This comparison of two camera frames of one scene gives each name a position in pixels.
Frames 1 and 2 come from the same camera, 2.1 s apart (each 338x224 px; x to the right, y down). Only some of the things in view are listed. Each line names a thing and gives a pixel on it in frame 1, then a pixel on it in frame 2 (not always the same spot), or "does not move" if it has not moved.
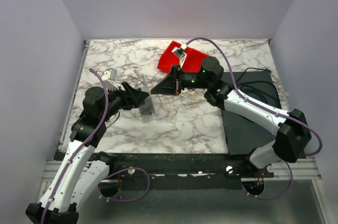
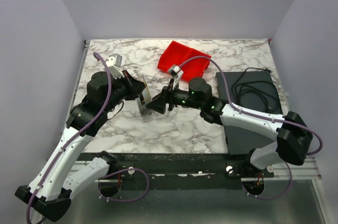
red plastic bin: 193,61 does not move
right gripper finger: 170,85 -> 158,104
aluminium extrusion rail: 300,170 does not move
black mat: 243,134 does not move
